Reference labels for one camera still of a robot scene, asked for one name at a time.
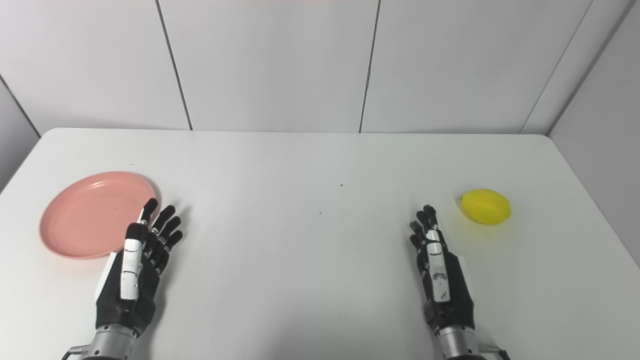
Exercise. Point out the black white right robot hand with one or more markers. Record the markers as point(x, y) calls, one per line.
point(452, 295)

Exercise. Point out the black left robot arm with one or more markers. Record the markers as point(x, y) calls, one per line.
point(112, 346)

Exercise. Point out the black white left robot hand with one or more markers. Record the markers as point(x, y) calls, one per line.
point(132, 300)

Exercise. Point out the pink round plate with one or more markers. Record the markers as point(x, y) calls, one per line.
point(85, 210)

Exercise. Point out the yellow lemon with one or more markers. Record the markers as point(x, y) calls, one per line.
point(486, 206)

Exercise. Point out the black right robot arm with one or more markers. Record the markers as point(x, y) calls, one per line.
point(460, 346)

